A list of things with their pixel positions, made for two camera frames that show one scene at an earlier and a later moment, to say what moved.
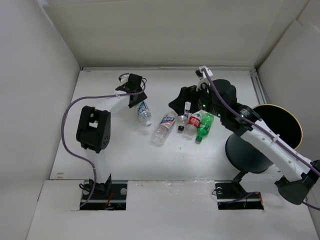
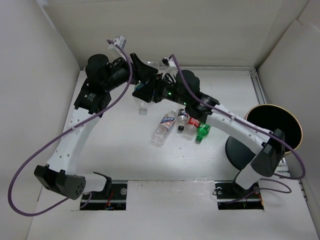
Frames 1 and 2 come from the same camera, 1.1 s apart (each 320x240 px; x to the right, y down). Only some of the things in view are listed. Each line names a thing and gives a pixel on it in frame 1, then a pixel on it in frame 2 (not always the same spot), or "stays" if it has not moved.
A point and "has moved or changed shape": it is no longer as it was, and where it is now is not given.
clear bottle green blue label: (143, 113) has moved or changed shape
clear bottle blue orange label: (161, 132) stays
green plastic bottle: (207, 119) stays
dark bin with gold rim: (247, 157) stays
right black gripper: (178, 103) -> (146, 93)
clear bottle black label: (182, 120) stays
